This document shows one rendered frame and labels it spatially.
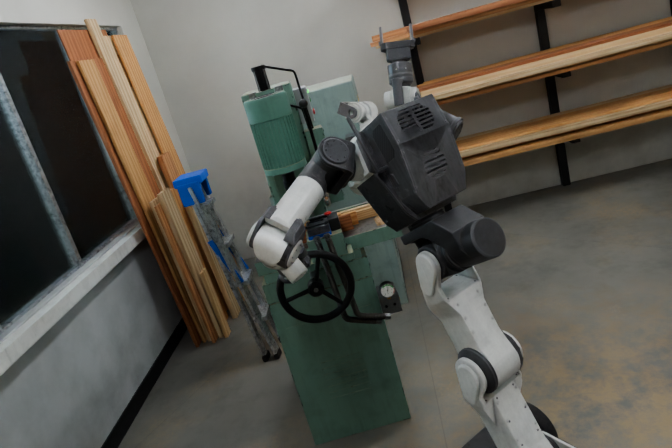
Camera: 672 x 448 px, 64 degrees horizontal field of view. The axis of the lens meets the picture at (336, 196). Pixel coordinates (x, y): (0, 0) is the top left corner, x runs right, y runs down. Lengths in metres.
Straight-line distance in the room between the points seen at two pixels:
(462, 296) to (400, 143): 0.50
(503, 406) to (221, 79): 3.54
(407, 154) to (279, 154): 0.78
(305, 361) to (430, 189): 1.12
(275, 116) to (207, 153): 2.69
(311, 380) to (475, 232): 1.20
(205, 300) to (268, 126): 1.80
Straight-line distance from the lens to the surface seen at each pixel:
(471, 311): 1.66
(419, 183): 1.46
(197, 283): 3.60
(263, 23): 4.52
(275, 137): 2.10
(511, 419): 1.80
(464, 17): 4.04
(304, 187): 1.42
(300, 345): 2.31
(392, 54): 1.98
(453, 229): 1.48
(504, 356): 1.69
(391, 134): 1.45
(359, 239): 2.13
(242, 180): 4.73
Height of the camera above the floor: 1.64
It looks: 16 degrees down
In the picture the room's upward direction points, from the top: 16 degrees counter-clockwise
